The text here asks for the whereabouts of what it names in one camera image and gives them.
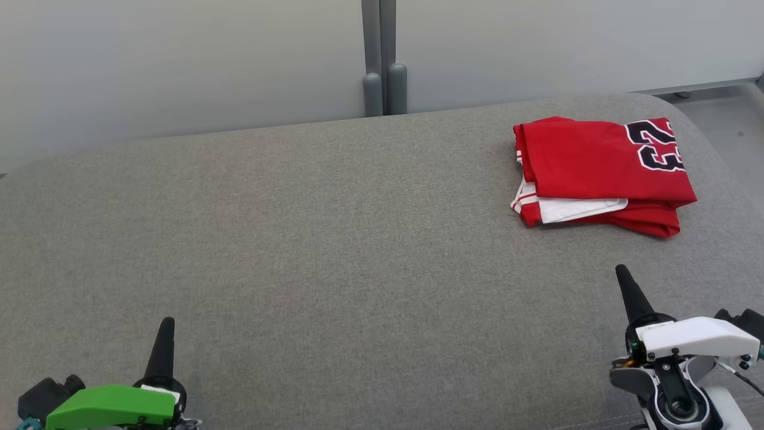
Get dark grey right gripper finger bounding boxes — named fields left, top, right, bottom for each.
left=615, top=265, right=657, bottom=327

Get grey partition base rail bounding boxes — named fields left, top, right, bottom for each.
left=645, top=76, right=764, bottom=97

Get grey fabric sofa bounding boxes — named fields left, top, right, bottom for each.
left=0, top=93, right=764, bottom=430

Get red jersey with white trim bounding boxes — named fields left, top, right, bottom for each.
left=510, top=116, right=698, bottom=228

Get grey double partition post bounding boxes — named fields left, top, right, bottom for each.
left=361, top=0, right=409, bottom=117

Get red shorts with white stripe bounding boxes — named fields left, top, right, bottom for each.
left=524, top=199, right=682, bottom=238

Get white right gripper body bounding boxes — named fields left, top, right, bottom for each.
left=624, top=312, right=762, bottom=363

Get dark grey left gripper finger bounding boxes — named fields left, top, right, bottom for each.
left=143, top=317, right=177, bottom=379

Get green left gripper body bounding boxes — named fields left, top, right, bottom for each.
left=45, top=375, right=188, bottom=430

